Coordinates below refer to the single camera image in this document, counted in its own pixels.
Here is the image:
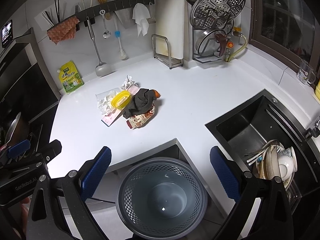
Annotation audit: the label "black wall hook rail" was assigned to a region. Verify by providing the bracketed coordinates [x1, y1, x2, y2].
[69, 0, 155, 27]

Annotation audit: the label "left hand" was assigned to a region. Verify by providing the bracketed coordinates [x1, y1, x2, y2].
[20, 197, 30, 230]

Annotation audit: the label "black kitchen sink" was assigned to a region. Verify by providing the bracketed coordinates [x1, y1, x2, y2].
[206, 89, 319, 213]

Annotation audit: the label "red patterned snack wrapper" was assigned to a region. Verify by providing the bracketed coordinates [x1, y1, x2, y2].
[126, 103, 156, 129]

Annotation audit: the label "white hanging cloth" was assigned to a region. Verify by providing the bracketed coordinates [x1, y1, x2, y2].
[132, 3, 150, 36]

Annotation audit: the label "orange dish cloth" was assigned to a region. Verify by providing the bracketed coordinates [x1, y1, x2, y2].
[47, 16, 79, 44]

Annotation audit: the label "pink flat package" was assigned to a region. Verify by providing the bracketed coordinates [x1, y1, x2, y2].
[101, 86, 139, 127]

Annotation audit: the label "grey perforated trash bin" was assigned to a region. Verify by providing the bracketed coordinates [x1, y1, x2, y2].
[116, 157, 208, 239]

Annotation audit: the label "black stove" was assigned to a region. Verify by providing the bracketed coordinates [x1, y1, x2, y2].
[1, 28, 61, 161]

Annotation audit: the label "blue white bottle brush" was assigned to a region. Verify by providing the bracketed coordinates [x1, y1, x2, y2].
[113, 14, 128, 60]

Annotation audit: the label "chopsticks bundle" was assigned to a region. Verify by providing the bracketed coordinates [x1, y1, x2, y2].
[40, 0, 67, 28]

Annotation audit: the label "yellow gas hose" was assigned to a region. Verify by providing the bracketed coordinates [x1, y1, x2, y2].
[224, 27, 249, 62]

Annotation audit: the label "faucet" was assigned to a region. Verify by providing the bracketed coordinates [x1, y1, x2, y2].
[304, 118, 320, 140]

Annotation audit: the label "steel steamer tray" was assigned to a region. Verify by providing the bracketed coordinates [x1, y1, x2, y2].
[189, 0, 246, 30]

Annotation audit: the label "yellow green refill pouch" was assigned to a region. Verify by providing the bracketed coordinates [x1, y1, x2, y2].
[57, 61, 84, 94]

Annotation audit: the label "crumpled white paper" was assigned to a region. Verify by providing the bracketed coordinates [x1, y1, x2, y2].
[121, 75, 137, 90]

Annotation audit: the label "glass pot lid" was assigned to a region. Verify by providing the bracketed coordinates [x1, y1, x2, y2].
[195, 29, 231, 58]

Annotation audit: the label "grey ladle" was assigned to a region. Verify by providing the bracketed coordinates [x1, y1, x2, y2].
[86, 16, 111, 77]

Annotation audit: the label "orange peel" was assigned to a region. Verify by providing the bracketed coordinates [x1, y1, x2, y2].
[153, 90, 161, 98]

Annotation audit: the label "yellow detergent bottle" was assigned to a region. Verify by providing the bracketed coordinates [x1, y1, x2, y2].
[315, 80, 320, 100]

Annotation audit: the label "steel cutting board rack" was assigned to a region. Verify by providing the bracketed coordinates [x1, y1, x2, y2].
[151, 34, 183, 69]

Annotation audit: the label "yellow plastic lid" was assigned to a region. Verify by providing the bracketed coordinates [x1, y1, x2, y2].
[111, 90, 132, 109]

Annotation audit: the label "steel spoon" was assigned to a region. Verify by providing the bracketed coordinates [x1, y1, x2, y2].
[99, 9, 111, 39]

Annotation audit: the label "white bowl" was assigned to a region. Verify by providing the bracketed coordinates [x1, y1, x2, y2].
[278, 147, 298, 181]

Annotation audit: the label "window frame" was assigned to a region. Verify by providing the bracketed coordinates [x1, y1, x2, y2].
[249, 0, 319, 88]

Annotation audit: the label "dark grey rag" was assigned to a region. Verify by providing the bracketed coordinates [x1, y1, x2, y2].
[123, 88, 157, 119]

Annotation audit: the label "glass mug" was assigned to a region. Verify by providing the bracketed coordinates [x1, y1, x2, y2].
[297, 60, 316, 85]

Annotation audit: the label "stacked plates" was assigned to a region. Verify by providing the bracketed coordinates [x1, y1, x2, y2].
[247, 140, 284, 180]

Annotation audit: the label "white cutting board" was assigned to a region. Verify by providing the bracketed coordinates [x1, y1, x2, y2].
[155, 0, 185, 60]

